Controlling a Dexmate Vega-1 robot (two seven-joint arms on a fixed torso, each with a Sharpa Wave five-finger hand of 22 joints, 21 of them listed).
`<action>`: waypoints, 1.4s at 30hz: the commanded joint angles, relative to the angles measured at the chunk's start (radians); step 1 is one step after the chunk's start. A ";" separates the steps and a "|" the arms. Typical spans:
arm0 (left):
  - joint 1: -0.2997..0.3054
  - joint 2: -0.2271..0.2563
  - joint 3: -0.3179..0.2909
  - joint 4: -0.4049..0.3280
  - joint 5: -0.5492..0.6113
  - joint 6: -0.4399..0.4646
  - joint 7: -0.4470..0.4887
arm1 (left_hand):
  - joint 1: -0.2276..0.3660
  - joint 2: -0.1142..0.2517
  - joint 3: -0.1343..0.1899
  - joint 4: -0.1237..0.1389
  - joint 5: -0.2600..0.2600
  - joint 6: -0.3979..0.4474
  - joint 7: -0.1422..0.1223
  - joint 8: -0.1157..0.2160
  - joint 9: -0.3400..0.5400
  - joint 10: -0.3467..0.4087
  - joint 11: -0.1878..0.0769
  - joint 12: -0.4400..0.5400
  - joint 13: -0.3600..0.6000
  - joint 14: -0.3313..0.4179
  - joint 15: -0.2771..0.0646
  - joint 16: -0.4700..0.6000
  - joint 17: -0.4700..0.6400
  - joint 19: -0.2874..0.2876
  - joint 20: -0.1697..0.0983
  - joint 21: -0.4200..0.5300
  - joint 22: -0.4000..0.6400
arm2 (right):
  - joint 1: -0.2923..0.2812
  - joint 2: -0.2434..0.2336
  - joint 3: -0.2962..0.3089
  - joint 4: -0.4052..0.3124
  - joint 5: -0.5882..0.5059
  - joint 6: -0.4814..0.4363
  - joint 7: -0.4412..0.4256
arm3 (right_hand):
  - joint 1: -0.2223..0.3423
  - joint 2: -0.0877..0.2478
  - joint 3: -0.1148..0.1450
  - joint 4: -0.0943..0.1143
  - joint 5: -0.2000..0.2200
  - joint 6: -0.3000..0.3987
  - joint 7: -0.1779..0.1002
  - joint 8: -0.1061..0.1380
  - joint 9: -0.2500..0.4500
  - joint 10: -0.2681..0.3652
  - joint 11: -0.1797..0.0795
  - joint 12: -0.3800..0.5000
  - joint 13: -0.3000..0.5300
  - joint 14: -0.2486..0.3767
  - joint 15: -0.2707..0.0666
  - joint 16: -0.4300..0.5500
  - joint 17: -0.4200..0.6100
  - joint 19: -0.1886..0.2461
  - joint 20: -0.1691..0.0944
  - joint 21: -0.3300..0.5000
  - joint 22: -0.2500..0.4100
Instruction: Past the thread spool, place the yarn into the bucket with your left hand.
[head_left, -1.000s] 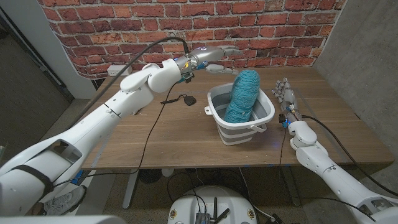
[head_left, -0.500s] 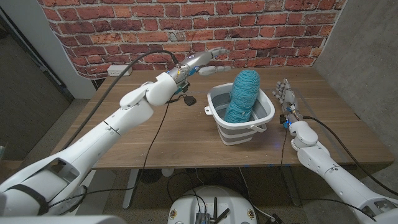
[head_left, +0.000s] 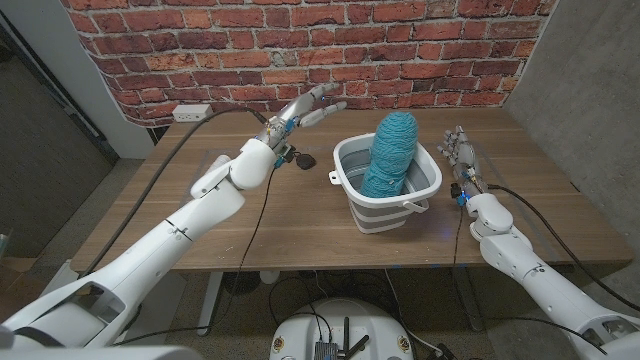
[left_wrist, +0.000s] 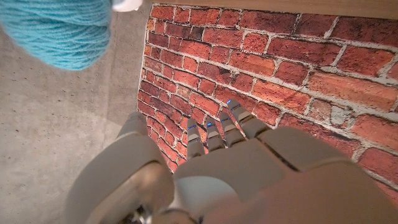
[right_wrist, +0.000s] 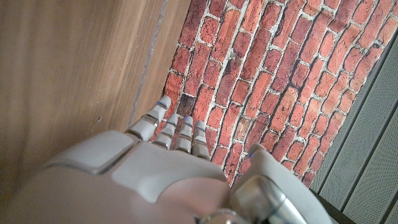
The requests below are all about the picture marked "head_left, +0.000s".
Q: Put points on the grey partition panel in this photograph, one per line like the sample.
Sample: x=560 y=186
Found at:
x=590 y=100

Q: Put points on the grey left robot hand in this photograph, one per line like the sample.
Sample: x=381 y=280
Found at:
x=292 y=117

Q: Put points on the white robot torso base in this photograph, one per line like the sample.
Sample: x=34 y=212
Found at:
x=300 y=330

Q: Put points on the black antenna module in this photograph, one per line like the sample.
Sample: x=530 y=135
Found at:
x=325 y=350

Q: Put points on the white table leg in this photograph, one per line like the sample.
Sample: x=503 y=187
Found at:
x=210 y=300

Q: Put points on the red brick print backdrop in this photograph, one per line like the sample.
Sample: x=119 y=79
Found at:
x=400 y=50

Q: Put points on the white grey collapsible bucket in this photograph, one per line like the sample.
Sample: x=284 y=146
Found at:
x=385 y=215

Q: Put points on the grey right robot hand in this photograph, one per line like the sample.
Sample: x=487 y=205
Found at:
x=462 y=155

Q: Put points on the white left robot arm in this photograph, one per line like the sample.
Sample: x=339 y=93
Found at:
x=150 y=255

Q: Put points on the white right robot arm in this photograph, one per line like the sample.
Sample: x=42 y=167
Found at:
x=550 y=290

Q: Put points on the white power outlet strip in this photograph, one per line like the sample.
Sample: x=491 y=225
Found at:
x=192 y=113

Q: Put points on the teal yarn skein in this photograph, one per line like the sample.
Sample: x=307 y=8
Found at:
x=390 y=150

